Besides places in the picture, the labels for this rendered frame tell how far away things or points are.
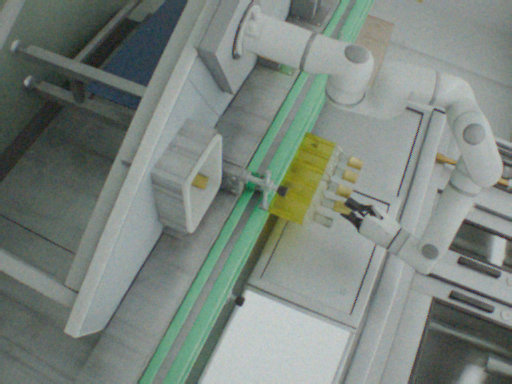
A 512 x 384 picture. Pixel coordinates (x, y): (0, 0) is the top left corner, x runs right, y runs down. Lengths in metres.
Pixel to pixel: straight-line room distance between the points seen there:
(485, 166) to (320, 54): 0.46
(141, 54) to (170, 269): 0.71
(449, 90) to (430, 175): 0.65
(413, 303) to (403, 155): 0.55
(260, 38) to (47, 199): 0.90
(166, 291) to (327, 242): 0.54
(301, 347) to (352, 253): 0.33
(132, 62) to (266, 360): 0.97
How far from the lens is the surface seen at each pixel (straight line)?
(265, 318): 1.50
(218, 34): 1.14
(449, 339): 1.66
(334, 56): 1.20
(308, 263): 1.58
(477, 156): 1.26
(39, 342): 1.58
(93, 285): 1.17
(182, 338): 1.31
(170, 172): 1.16
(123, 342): 1.30
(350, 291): 1.57
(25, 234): 1.73
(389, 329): 1.58
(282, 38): 1.22
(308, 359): 1.47
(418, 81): 1.23
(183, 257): 1.36
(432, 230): 1.38
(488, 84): 7.11
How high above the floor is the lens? 1.17
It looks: 10 degrees down
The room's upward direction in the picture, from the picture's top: 111 degrees clockwise
